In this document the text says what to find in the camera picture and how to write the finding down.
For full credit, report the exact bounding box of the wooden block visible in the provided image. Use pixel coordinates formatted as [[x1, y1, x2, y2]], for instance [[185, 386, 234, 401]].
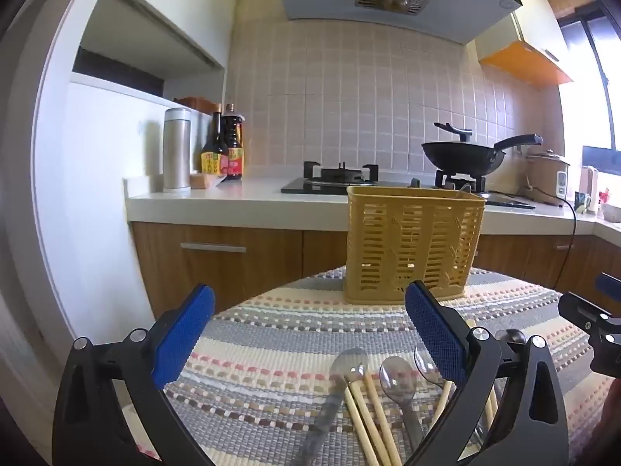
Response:
[[189, 172, 227, 189]]

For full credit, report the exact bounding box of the striped woven mat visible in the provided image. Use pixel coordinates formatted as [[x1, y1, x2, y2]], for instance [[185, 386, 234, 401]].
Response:
[[119, 264, 621, 466]]

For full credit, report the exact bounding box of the white cupboard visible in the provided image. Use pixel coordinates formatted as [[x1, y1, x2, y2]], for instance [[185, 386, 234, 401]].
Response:
[[33, 0, 243, 345]]

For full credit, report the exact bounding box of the beige rice cooker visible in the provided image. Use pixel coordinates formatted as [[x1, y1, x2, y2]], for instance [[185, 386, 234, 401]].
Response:
[[525, 150, 571, 205]]

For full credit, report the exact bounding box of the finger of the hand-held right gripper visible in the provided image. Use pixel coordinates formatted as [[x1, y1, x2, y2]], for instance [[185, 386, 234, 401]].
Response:
[[596, 273, 621, 302], [558, 292, 621, 379]]

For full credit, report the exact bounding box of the black power cable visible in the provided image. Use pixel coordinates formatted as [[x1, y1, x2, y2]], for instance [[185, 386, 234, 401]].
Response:
[[521, 175, 578, 292]]

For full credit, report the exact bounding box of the slim dark sauce bottle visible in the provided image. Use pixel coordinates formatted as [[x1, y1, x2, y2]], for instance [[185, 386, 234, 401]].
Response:
[[200, 104, 230, 176]]

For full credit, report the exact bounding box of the wooden base cabinet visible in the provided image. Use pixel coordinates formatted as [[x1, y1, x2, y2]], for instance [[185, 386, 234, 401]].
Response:
[[130, 221, 621, 321]]

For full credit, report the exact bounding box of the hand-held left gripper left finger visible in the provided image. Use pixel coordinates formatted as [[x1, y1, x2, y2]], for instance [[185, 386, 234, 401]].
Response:
[[52, 282, 217, 466]]

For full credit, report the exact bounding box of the wide dark sauce bottle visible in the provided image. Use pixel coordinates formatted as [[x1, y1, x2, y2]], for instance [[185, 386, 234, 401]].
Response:
[[222, 103, 246, 181]]

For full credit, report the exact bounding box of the long metal cabinet handle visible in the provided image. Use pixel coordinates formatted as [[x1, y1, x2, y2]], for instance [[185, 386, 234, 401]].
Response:
[[180, 242, 247, 254]]

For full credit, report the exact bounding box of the steel thermos flask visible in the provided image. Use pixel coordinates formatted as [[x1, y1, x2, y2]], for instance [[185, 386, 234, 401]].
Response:
[[162, 108, 192, 194]]

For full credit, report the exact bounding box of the window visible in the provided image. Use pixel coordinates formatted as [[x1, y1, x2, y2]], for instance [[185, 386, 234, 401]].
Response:
[[558, 5, 621, 176]]

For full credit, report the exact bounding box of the white kettle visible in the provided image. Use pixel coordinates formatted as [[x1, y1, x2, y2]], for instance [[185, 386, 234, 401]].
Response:
[[579, 166, 600, 214]]

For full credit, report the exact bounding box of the clear plastic spoon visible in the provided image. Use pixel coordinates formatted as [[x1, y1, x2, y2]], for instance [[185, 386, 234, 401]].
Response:
[[414, 347, 444, 389], [379, 356, 428, 454], [291, 348, 370, 466], [495, 329, 528, 348]]

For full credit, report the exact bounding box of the yellow plastic utensil basket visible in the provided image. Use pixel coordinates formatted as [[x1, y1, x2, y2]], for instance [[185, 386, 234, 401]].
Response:
[[343, 185, 487, 304]]

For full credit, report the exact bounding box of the black wok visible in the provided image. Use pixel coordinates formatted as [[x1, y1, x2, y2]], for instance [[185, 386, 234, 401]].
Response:
[[420, 134, 543, 176]]

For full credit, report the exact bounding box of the orange wall cabinet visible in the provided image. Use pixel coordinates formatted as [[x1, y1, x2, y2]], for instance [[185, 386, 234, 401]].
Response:
[[478, 10, 576, 89]]

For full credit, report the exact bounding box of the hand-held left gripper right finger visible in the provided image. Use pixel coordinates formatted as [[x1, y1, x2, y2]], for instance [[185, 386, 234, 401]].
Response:
[[404, 279, 569, 466]]

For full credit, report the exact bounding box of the black gas stove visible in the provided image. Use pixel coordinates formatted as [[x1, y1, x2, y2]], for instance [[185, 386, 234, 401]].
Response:
[[280, 160, 537, 210]]

